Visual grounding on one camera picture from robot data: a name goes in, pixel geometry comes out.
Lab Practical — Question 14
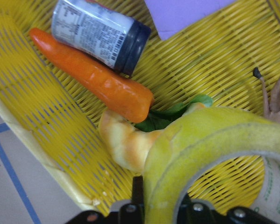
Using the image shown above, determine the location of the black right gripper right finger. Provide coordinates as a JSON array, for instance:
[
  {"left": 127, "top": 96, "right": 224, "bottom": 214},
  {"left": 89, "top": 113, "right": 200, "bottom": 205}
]
[{"left": 179, "top": 194, "right": 192, "bottom": 210}]

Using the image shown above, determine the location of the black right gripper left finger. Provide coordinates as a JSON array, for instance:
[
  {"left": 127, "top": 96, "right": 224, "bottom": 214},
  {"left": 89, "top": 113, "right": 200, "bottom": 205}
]
[{"left": 132, "top": 176, "right": 144, "bottom": 208}]

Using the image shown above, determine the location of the yellow tape roll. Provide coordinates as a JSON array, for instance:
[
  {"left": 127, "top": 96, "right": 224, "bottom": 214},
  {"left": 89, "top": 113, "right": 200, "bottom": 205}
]
[{"left": 144, "top": 107, "right": 280, "bottom": 224}]

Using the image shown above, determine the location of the toy croissant bread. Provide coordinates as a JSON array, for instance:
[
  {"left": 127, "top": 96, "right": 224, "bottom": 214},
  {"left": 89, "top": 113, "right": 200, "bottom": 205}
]
[{"left": 98, "top": 102, "right": 206, "bottom": 173}]

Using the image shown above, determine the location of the green toy leaf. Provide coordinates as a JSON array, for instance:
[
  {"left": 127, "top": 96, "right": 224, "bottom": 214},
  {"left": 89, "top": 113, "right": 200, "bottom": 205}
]
[{"left": 134, "top": 94, "right": 213, "bottom": 132}]

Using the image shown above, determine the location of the orange toy carrot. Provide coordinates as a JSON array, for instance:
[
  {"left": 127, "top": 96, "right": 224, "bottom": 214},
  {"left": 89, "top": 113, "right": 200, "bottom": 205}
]
[{"left": 29, "top": 28, "right": 154, "bottom": 123}]

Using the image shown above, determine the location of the brown toy chicken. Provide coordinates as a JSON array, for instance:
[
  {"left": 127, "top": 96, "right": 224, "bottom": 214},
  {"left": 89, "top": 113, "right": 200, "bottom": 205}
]
[{"left": 252, "top": 67, "right": 280, "bottom": 123}]

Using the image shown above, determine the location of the yellow plastic basket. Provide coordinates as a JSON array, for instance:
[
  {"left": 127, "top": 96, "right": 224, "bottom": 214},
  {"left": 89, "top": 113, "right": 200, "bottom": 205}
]
[{"left": 0, "top": 0, "right": 280, "bottom": 214}]

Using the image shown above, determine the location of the purple foam cube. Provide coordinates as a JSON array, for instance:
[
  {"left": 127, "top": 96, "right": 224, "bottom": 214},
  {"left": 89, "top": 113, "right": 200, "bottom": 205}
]
[{"left": 145, "top": 0, "right": 234, "bottom": 41}]

